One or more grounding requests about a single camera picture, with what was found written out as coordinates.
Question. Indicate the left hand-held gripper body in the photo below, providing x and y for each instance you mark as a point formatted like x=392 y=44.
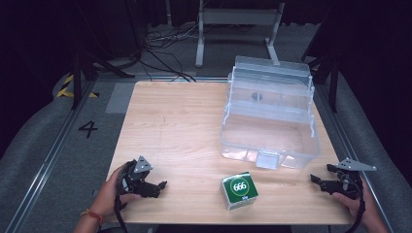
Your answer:
x=136 y=181

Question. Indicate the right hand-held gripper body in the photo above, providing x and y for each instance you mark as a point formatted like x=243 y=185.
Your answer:
x=346 y=183

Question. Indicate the green and white carton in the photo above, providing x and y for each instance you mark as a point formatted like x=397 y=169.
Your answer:
x=239 y=191

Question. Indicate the clear plastic storage box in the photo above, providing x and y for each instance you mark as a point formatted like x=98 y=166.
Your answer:
x=268 y=116

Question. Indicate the person's right hand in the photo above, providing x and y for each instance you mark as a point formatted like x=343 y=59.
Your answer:
x=359 y=207

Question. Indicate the person's left hand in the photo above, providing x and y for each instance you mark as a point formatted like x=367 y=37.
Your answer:
x=107 y=197

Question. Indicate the black metal stand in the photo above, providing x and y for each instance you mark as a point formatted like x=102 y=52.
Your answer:
x=330 y=81
x=79 y=77

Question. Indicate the yellow and black hazard tape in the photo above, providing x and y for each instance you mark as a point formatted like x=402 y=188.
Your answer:
x=68 y=89

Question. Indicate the white metal stand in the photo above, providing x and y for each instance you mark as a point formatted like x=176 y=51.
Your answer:
x=207 y=32

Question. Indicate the grey metal pole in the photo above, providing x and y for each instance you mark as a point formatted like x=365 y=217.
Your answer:
x=168 y=13

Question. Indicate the metal floor rail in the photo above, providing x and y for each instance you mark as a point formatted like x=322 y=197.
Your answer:
x=48 y=158
x=340 y=129

